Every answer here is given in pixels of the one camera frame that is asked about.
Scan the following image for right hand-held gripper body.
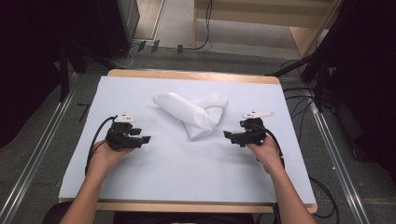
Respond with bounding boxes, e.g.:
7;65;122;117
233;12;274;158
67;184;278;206
238;109;276;147

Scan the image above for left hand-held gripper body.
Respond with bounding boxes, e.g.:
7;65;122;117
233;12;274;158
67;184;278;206
105;112;143;152

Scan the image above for white mesh laundry bag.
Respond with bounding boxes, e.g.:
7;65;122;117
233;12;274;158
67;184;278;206
152;91;229;141

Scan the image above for person's left hand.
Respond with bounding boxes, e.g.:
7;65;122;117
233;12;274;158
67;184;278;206
88;139;135;175

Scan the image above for person's right hand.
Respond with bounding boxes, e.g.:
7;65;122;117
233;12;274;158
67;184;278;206
247;134;285;175

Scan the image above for white table mat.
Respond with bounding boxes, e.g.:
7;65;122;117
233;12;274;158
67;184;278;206
58;76;318;206

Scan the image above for wooden table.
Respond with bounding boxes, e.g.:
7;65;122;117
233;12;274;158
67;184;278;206
58;68;318;215

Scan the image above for black tripod stand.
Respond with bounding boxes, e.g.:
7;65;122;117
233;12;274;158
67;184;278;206
265;0;347;113

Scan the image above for black metal stand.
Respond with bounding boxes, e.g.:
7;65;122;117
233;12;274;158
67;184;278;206
58;45;71;103

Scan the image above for dark cabinet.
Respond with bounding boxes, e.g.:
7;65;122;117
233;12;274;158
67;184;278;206
95;0;141;61

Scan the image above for dark curtain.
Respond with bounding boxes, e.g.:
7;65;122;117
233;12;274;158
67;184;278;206
0;0;104;149
314;0;396;176

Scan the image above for light wooden shelf unit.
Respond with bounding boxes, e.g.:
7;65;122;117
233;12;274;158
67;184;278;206
191;0;344;59

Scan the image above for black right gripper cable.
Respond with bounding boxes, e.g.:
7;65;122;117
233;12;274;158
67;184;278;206
248;123;286;172

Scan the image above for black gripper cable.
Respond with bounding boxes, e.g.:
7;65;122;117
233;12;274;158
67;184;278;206
84;115;117;177
248;123;286;172

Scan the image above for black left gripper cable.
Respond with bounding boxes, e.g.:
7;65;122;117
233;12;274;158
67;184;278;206
84;115;117;177

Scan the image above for bundle of black floor cables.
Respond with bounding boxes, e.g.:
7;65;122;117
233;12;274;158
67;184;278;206
280;58;316;143

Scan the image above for white floor cable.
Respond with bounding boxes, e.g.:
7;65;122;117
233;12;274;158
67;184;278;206
118;43;139;69

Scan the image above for metal floor rail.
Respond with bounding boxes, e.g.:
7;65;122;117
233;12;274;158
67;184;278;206
0;72;78;224
302;88;372;224

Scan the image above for black floor cable loop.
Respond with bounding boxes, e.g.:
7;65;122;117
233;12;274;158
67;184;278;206
307;175;340;219

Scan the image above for black hanging cable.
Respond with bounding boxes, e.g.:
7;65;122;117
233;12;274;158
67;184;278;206
182;0;215;51

